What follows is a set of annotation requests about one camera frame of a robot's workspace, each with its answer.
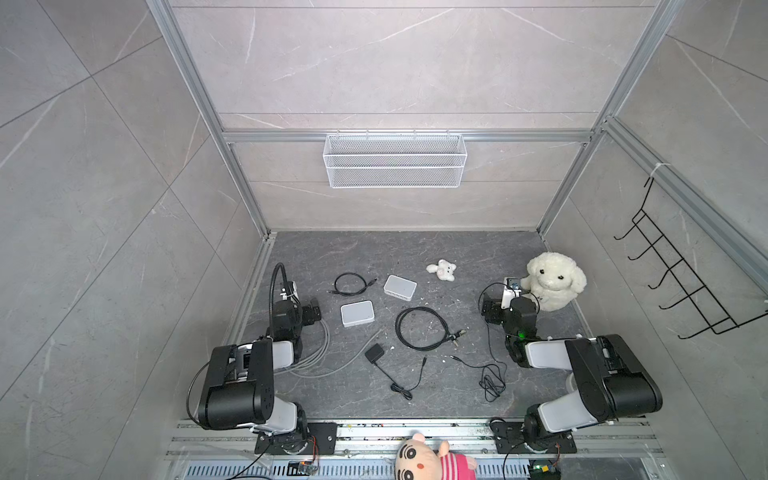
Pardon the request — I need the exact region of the black power adapter with plug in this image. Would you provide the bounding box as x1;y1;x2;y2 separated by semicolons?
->
450;355;507;403

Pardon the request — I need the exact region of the small white plush toy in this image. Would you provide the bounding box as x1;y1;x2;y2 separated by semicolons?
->
426;259;457;282

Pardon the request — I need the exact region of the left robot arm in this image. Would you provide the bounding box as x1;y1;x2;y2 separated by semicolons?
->
185;263;322;454

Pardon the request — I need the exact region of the grey cable bundle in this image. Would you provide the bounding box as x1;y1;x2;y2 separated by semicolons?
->
274;317;383;380

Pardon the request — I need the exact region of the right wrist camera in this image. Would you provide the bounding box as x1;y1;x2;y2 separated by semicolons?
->
501;277;524;309

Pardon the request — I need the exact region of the black power adapter near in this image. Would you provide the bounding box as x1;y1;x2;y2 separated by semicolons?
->
364;343;428;402

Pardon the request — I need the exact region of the white network switch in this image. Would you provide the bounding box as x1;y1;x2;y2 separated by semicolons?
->
383;275;417;301
340;300;375;328

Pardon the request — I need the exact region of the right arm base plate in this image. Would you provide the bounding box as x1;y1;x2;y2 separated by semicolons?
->
489;418;577;454

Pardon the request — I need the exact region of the black wire hook rack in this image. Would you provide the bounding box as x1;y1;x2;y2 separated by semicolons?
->
613;178;767;340

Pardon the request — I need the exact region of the large white plush dog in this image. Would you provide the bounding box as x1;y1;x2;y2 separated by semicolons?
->
521;252;587;312

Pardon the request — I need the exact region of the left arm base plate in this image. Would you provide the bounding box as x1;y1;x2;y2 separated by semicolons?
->
254;422;338;456

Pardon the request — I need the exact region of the white wire mesh basket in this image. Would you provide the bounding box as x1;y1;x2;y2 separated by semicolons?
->
323;133;468;189

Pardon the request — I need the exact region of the large coiled black cable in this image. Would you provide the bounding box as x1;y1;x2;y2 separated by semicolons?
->
394;306;468;352

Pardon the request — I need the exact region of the pink striped cartoon doll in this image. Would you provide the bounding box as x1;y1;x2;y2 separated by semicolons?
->
394;433;478;480

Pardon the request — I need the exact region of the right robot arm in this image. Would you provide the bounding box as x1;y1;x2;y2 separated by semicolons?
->
478;278;663;453

